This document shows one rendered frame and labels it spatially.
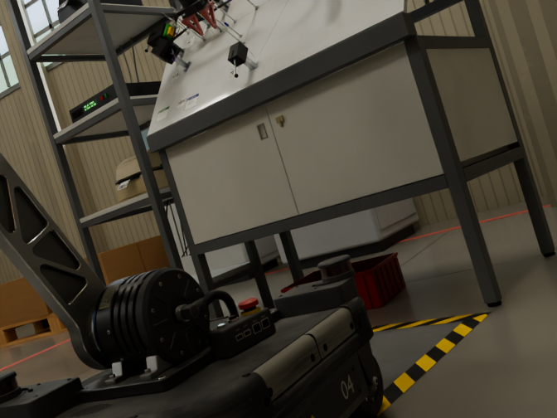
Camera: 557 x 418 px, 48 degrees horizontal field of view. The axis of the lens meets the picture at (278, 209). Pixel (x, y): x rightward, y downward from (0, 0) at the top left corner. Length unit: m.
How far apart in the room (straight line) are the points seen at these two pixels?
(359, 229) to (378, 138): 1.90
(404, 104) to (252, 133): 0.59
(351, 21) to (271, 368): 1.26
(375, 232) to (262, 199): 1.62
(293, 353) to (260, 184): 1.28
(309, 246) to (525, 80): 1.58
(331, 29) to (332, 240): 2.09
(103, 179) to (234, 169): 3.89
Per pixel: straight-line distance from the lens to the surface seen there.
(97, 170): 6.16
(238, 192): 2.32
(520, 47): 3.68
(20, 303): 5.43
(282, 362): 1.00
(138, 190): 2.71
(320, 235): 3.94
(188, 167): 2.47
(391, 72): 1.91
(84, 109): 2.88
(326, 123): 2.04
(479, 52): 2.29
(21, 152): 6.94
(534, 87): 3.66
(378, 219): 3.79
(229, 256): 4.50
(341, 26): 2.01
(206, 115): 2.31
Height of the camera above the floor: 0.47
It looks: 1 degrees down
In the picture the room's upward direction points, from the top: 17 degrees counter-clockwise
